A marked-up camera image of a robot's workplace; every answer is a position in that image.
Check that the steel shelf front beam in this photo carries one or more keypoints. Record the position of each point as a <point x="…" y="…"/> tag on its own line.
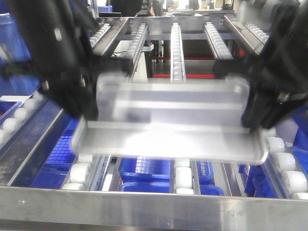
<point x="153" y="210"/>

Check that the white roller track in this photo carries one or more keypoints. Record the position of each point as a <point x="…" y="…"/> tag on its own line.
<point x="137" y="42"/>
<point x="216" y="43"/>
<point x="177" y="65"/>

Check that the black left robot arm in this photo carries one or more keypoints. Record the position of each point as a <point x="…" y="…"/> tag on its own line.
<point x="56" y="33"/>

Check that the small ridged silver tray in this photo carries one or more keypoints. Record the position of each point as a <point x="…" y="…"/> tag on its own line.
<point x="160" y="118"/>

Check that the blue bin lower middle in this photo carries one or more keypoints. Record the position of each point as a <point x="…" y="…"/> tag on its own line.
<point x="144" y="175"/>

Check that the red steel frame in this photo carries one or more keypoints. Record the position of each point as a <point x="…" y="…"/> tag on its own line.
<point x="195" y="67"/>

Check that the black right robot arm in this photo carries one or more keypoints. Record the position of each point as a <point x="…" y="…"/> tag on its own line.
<point x="278" y="76"/>

